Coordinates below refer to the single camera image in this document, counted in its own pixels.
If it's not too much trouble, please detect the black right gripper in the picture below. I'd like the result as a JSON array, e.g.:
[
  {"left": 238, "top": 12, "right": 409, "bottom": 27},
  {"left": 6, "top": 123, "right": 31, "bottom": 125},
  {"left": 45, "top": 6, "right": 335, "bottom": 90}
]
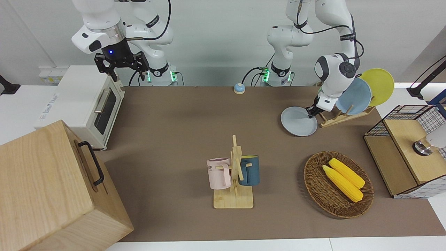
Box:
[{"left": 95, "top": 38, "right": 148, "bottom": 83}]

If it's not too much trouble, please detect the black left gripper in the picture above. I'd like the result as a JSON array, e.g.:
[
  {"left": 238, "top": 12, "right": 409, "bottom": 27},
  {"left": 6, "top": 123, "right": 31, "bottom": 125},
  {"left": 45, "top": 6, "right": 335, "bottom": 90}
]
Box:
[{"left": 307, "top": 92, "right": 324, "bottom": 120}]

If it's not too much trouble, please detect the gray plate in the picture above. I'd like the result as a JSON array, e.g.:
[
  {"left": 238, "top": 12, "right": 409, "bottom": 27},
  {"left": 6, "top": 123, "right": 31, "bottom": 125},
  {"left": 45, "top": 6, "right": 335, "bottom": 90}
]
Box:
[{"left": 281, "top": 106, "right": 318, "bottom": 137}]

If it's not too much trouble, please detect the wooden plate rack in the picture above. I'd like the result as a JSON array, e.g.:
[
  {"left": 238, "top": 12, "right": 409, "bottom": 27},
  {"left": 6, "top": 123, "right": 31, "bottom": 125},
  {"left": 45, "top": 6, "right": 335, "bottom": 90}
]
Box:
[{"left": 319, "top": 105, "right": 376, "bottom": 128}]

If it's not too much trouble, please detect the light blue plate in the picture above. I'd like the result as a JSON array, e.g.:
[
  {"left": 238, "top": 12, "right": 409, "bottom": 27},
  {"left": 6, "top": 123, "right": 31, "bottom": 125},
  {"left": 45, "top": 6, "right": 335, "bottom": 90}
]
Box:
[{"left": 335, "top": 77, "right": 372, "bottom": 115}]

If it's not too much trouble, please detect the yellow plate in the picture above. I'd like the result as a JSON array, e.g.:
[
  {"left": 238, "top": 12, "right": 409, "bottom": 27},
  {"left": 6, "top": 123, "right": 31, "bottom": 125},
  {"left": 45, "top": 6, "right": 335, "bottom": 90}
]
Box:
[{"left": 359, "top": 68, "right": 395, "bottom": 107}]

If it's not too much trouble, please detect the cream toaster oven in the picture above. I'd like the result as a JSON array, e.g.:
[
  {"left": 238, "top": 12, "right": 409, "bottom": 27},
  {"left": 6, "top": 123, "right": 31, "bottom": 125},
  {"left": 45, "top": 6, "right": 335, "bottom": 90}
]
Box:
[{"left": 35, "top": 65, "right": 125, "bottom": 150}]

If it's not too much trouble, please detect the yellow corn cob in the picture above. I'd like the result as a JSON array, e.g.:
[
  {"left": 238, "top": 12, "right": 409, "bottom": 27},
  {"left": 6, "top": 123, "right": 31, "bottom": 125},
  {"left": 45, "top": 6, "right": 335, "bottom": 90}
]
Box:
[
  {"left": 329, "top": 158, "right": 366, "bottom": 189},
  {"left": 322, "top": 165, "right": 364, "bottom": 203}
]

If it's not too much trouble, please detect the brown wicker basket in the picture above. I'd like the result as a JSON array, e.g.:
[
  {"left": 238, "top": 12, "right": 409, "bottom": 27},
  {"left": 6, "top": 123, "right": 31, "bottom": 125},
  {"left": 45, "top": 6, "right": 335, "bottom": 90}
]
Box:
[{"left": 304, "top": 151, "right": 374, "bottom": 219}]

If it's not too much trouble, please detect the dark blue mug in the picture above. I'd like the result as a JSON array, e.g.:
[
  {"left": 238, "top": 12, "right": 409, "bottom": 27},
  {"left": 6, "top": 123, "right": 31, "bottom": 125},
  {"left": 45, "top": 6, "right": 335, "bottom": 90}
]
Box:
[{"left": 238, "top": 155, "right": 260, "bottom": 186}]

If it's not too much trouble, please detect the pink mug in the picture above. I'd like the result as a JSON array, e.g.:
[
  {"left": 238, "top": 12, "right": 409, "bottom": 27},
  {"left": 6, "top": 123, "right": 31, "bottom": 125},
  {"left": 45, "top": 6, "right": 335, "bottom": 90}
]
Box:
[{"left": 207, "top": 158, "right": 232, "bottom": 190}]

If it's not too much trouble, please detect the wooden mug tree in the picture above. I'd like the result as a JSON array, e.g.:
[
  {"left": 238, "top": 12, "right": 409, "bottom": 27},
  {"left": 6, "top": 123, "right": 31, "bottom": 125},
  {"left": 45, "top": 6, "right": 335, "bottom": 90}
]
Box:
[{"left": 213, "top": 135, "right": 254, "bottom": 209}]

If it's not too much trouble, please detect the wooden drawer cabinet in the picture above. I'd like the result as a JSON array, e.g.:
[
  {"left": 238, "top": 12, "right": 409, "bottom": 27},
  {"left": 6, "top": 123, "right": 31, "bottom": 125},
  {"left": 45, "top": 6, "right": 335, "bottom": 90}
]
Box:
[{"left": 0, "top": 120, "right": 134, "bottom": 251}]

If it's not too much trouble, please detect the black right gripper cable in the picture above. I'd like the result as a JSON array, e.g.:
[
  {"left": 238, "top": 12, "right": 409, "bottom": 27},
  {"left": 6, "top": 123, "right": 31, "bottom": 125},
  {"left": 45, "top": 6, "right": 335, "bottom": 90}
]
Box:
[{"left": 126, "top": 0, "right": 172, "bottom": 41}]

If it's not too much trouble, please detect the black base cable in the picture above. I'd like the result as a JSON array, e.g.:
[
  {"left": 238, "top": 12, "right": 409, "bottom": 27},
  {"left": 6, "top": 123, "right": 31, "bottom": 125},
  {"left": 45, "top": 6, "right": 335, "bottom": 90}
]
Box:
[{"left": 241, "top": 52, "right": 276, "bottom": 86}]

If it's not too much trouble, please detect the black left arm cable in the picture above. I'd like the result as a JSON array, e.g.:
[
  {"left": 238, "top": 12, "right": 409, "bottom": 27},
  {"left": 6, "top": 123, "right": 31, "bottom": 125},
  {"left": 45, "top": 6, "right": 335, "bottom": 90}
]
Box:
[{"left": 294, "top": 0, "right": 364, "bottom": 60}]

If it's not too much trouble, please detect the black cabinet handle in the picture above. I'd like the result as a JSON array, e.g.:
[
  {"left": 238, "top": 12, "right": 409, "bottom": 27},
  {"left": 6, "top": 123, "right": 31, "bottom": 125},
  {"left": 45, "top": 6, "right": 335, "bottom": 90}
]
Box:
[{"left": 78, "top": 141, "right": 105, "bottom": 186}]

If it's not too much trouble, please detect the wire storage basket wooden lid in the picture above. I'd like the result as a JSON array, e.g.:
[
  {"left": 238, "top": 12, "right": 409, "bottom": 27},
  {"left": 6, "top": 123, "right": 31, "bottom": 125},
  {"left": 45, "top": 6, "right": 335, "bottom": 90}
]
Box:
[{"left": 364, "top": 105, "right": 446, "bottom": 199}]

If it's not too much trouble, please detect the black camera stand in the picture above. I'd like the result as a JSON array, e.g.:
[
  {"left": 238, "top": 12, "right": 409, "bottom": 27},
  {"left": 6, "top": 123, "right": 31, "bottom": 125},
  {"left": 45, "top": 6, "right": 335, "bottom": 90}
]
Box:
[{"left": 406, "top": 55, "right": 446, "bottom": 100}]

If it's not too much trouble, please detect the black clamp mount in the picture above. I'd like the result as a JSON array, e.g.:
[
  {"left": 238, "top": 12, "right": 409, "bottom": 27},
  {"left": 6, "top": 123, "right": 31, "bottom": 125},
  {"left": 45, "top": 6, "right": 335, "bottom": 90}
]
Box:
[{"left": 0, "top": 75, "right": 21, "bottom": 96}]

